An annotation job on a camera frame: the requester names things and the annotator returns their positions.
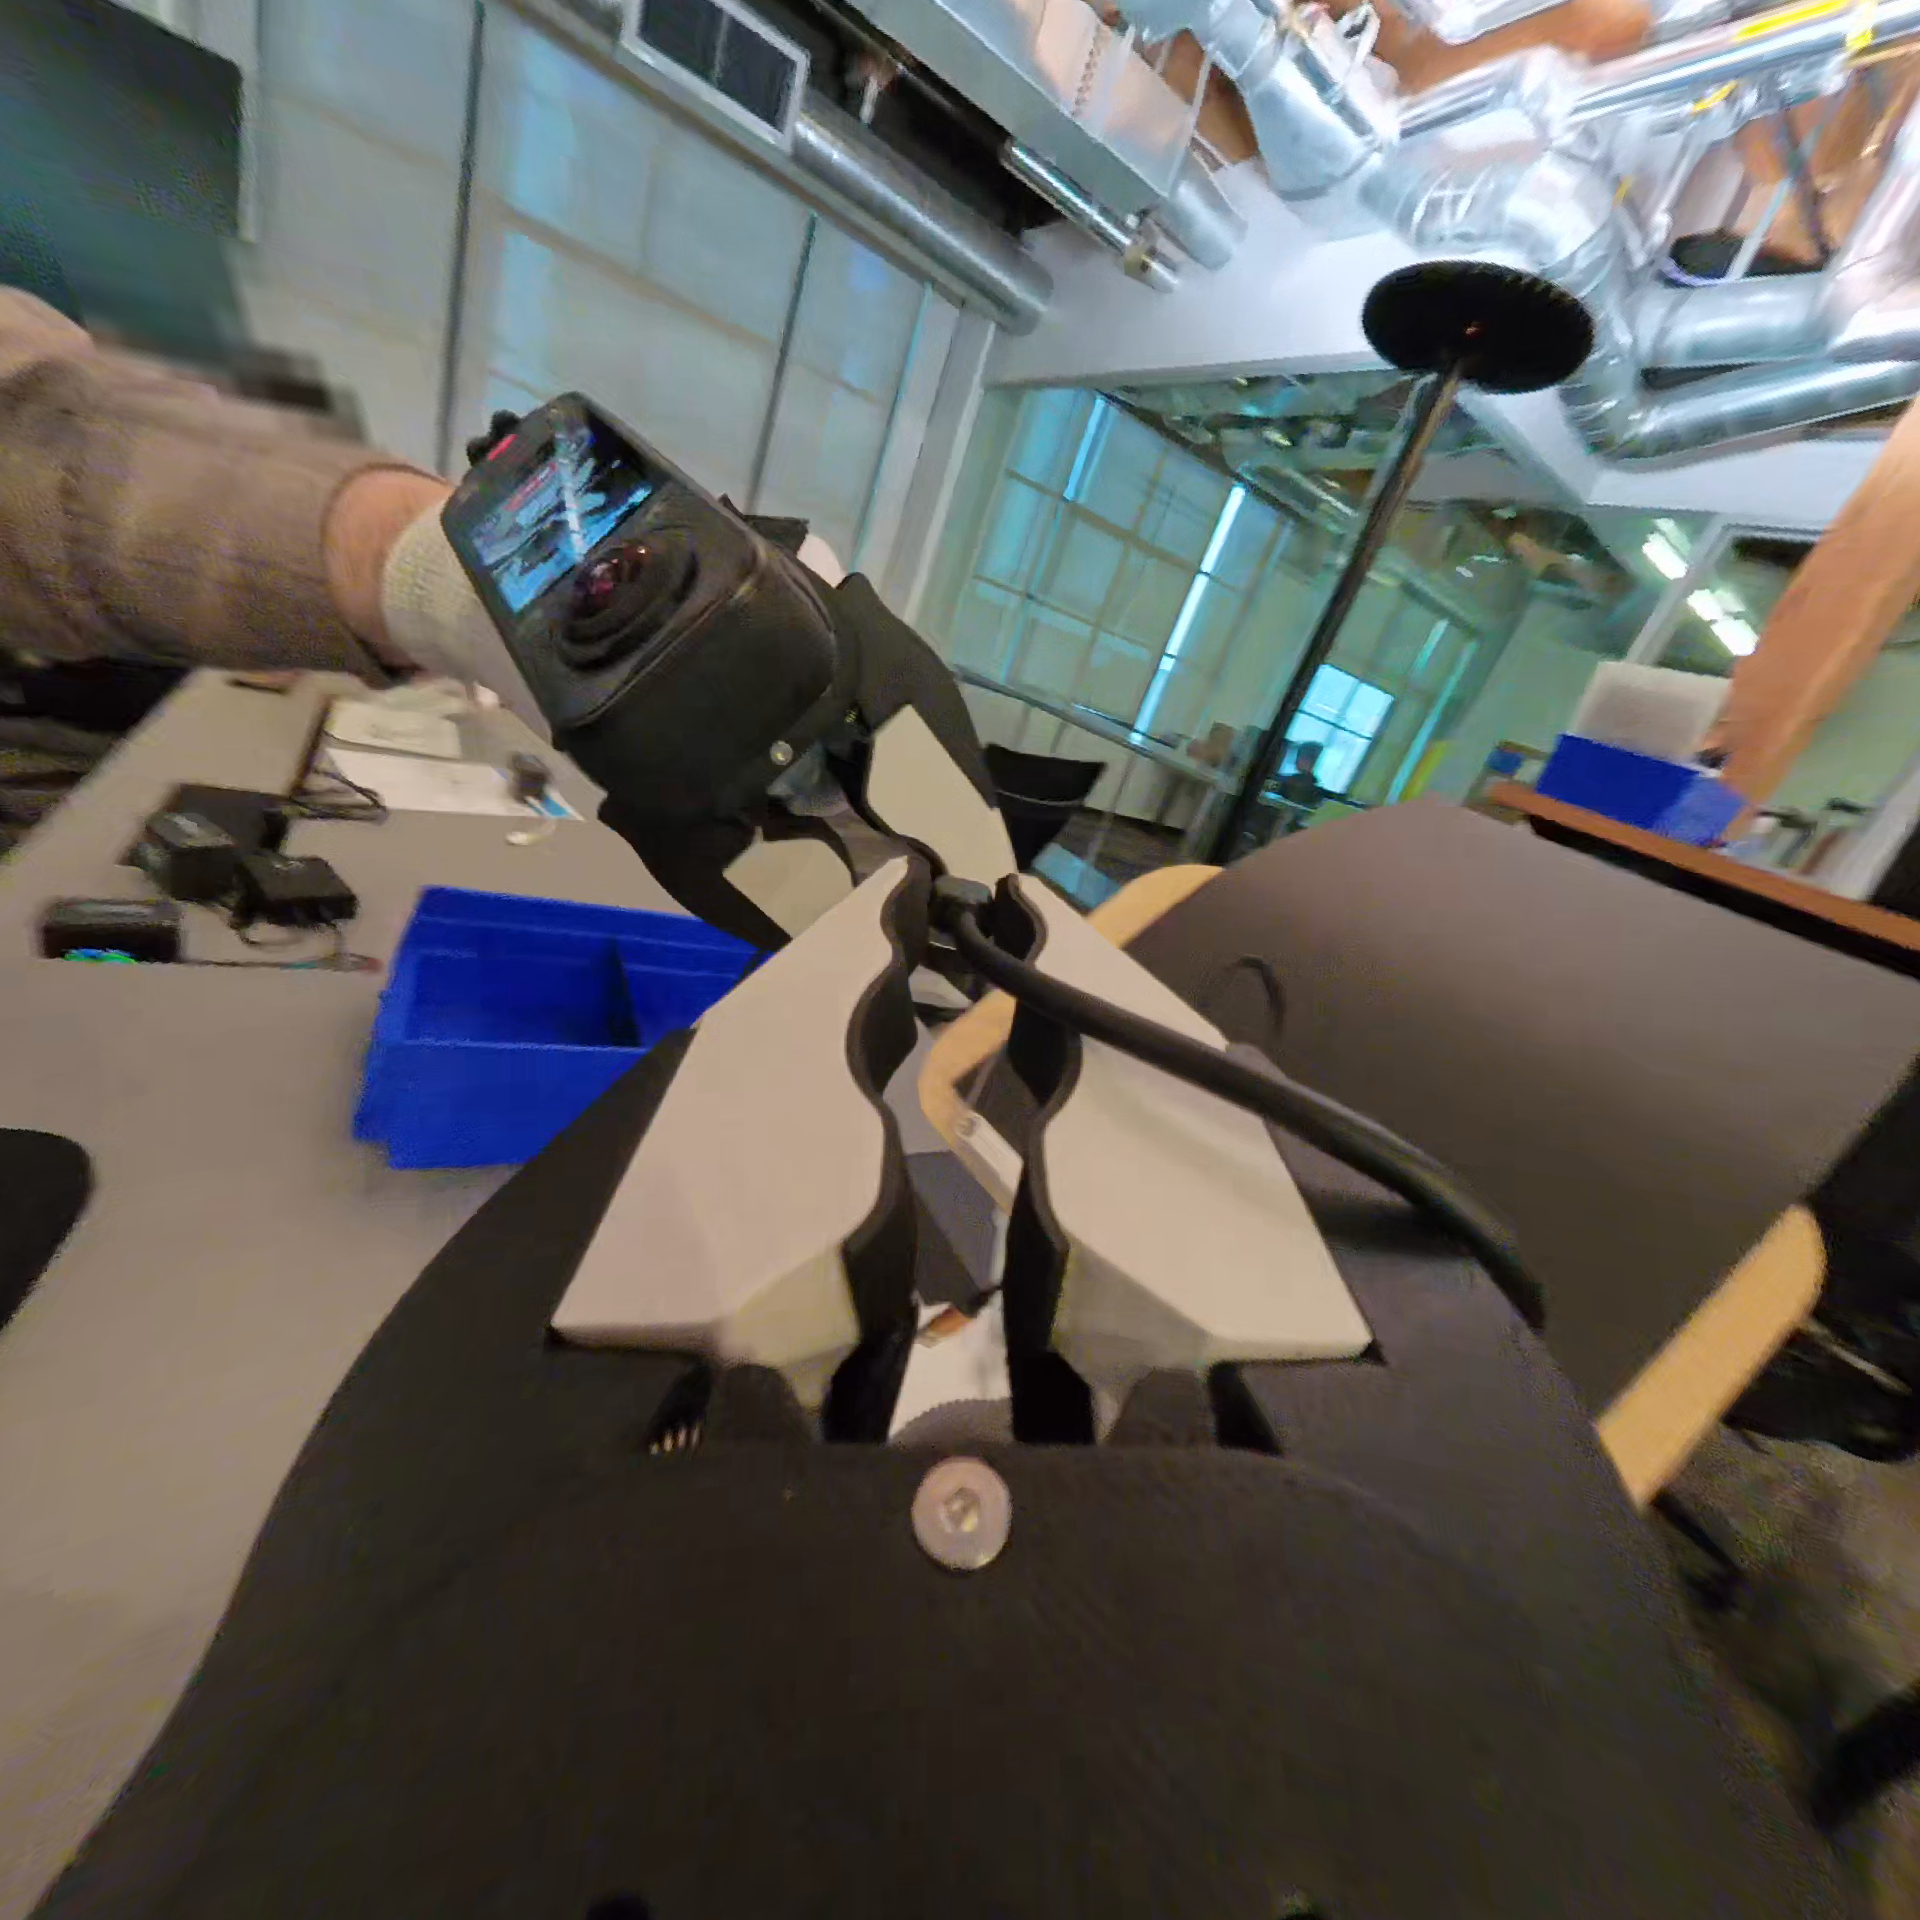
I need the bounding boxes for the dark cloth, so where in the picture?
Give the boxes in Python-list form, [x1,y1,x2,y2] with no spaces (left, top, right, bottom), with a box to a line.
[0,1126,92,1331]

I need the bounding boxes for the wooden beam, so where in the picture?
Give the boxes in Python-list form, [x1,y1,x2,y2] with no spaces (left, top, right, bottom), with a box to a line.
[1716,399,1920,806]

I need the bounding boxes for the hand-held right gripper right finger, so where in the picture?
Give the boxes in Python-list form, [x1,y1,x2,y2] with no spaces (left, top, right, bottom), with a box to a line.
[999,896,1368,1418]

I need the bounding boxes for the blue plastic bin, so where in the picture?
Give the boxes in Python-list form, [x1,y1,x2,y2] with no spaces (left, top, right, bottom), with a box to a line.
[354,882,782,1172]

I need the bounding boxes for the black monitor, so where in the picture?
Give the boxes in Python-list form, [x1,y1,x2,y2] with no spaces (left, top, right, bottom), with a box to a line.
[0,0,248,367]

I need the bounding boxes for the small black device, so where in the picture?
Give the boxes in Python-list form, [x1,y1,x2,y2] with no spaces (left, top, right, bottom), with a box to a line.
[134,781,360,932]

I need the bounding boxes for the white paper sheet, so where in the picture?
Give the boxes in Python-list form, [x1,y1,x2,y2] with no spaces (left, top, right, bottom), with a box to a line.
[311,691,591,820]

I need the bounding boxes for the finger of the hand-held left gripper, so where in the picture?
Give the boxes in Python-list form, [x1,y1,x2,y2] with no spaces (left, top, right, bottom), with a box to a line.
[861,707,1012,893]
[719,826,865,942]

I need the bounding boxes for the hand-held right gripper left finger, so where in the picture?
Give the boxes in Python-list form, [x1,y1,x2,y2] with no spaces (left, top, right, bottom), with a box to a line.
[554,864,925,1426]

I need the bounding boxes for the person's left hand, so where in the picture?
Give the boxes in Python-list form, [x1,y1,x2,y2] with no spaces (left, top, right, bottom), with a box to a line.
[374,451,557,735]

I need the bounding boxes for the black office chair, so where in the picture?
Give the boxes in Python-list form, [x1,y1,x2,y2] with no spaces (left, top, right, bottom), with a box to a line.
[975,744,1113,878]

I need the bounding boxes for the silver ceiling duct pipes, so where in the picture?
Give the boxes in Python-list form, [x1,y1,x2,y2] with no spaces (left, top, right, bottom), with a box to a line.
[615,0,1920,466]

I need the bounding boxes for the black cable black plug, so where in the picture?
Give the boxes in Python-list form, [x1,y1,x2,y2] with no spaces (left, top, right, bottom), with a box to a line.
[925,870,1552,1328]

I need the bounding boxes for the small black power adapter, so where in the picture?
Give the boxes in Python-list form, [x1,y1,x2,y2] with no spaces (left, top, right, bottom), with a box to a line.
[37,896,186,968]

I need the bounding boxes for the person's left forearm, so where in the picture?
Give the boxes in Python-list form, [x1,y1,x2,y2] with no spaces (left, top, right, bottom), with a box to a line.
[0,285,452,683]

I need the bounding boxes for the small blue desk bin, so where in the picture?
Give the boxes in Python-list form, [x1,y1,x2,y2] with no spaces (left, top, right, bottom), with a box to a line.
[1530,728,1750,851]

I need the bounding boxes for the black round-base pole stand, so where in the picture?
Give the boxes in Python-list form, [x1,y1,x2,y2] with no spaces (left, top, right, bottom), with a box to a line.
[1216,259,1599,872]

